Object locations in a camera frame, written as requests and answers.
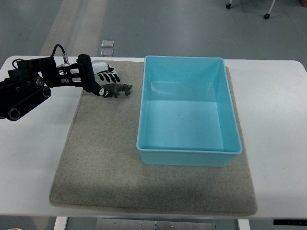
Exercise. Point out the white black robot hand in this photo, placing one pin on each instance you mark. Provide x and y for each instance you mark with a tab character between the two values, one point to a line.
105	73

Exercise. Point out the brown toy hippo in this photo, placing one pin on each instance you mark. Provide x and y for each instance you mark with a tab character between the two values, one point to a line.
113	89

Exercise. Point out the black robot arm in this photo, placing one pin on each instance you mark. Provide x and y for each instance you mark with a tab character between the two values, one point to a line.
30	81

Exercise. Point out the blue plastic box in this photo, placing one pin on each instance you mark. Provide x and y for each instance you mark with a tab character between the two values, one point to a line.
187	116

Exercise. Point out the lower clear floor tile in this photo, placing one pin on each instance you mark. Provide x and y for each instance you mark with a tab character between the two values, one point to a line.
106	53

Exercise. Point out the clear floor tile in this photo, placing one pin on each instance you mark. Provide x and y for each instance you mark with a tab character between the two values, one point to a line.
106	53
107	43

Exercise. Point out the upper clear floor tile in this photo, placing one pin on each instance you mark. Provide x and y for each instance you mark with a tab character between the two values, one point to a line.
107	43

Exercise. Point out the grey felt mat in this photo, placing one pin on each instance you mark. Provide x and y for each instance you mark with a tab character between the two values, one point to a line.
101	169

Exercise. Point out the right chair caster wheel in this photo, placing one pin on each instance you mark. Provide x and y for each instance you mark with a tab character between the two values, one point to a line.
266	16

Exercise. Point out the black table control panel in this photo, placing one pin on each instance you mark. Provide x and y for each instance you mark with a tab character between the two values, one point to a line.
290	222

